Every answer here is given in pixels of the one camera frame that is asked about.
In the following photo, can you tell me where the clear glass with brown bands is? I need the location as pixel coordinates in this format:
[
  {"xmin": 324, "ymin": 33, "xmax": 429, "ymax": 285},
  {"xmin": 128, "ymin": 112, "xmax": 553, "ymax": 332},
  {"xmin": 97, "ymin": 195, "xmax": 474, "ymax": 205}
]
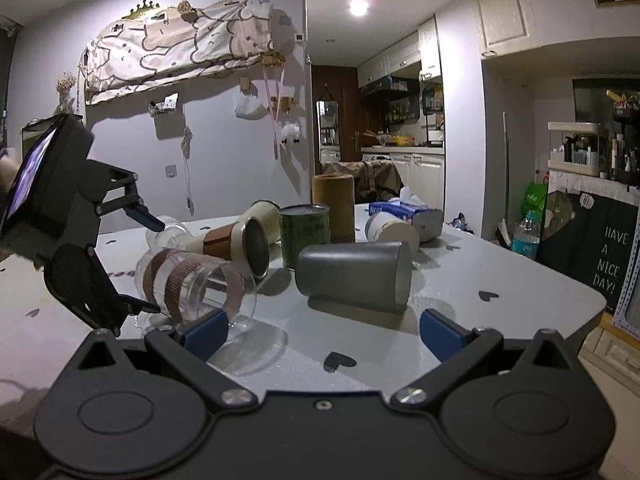
[{"xmin": 134, "ymin": 248, "xmax": 257, "ymax": 340}]

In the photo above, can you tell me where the grey metal cup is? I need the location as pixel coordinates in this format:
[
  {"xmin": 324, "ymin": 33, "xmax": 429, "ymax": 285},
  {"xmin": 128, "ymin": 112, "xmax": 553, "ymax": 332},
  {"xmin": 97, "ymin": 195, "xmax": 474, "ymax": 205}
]
[{"xmin": 295, "ymin": 242, "xmax": 413, "ymax": 314}]

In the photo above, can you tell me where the cream cup with brown sleeve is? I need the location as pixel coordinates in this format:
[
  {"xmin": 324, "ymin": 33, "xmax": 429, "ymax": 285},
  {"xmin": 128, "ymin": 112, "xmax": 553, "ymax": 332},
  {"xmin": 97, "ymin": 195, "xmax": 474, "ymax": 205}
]
[{"xmin": 177, "ymin": 217, "xmax": 270, "ymax": 282}]

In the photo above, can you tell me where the small cream cup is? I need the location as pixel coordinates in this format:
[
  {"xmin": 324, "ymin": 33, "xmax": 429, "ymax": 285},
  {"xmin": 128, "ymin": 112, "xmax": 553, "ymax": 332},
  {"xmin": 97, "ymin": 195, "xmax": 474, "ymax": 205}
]
[{"xmin": 242, "ymin": 200, "xmax": 281, "ymax": 245}]

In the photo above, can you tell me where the white paper cup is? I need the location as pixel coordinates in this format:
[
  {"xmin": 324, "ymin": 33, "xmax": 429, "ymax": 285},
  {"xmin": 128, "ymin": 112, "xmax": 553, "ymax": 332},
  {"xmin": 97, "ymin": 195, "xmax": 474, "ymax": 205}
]
[{"xmin": 364, "ymin": 211, "xmax": 420, "ymax": 255}]

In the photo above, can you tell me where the tall brown cylinder cup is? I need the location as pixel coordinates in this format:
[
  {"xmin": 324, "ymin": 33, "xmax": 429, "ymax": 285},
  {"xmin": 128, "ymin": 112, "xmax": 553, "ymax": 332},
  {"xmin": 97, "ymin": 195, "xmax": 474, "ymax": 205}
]
[{"xmin": 312, "ymin": 174, "xmax": 355, "ymax": 243}]

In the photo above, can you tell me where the plastic water bottle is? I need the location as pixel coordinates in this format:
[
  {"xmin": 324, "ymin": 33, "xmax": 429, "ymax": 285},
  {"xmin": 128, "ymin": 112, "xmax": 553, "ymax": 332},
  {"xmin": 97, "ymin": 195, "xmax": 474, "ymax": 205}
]
[{"xmin": 511, "ymin": 210, "xmax": 541, "ymax": 260}]

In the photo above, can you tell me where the blue tissue pack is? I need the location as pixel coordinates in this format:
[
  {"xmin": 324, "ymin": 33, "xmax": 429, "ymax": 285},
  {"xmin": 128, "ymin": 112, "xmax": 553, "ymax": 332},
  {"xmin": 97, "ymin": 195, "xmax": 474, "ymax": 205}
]
[{"xmin": 368, "ymin": 186, "xmax": 444, "ymax": 243}]

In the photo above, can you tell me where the dark green tin can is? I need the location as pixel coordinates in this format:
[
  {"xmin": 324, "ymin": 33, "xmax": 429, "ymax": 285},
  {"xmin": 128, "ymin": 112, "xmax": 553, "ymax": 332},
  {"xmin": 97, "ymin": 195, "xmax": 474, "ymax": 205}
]
[{"xmin": 279, "ymin": 204, "xmax": 331, "ymax": 269}]

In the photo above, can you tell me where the patterned hanging quilt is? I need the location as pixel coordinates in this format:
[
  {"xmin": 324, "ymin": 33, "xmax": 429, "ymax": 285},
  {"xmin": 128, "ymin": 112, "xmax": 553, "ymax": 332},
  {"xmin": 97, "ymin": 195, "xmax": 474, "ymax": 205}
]
[{"xmin": 82, "ymin": 0, "xmax": 274, "ymax": 106}]

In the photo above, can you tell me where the black sign board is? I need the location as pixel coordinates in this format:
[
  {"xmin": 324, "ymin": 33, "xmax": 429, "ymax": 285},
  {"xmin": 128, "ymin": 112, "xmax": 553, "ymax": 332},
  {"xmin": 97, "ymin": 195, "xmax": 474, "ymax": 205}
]
[{"xmin": 536, "ymin": 191, "xmax": 639, "ymax": 312}]

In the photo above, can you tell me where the chair with draped cloth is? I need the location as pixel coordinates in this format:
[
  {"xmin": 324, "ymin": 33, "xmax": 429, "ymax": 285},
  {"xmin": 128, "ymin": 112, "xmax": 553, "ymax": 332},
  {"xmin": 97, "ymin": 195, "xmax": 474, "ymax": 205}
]
[{"xmin": 322, "ymin": 160, "xmax": 404, "ymax": 204}]

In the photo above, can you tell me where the white shelf with bottles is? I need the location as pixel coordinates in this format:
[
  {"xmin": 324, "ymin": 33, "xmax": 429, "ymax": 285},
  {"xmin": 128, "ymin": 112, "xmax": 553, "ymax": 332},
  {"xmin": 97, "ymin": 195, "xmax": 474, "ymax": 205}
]
[{"xmin": 546, "ymin": 120, "xmax": 640, "ymax": 181}]

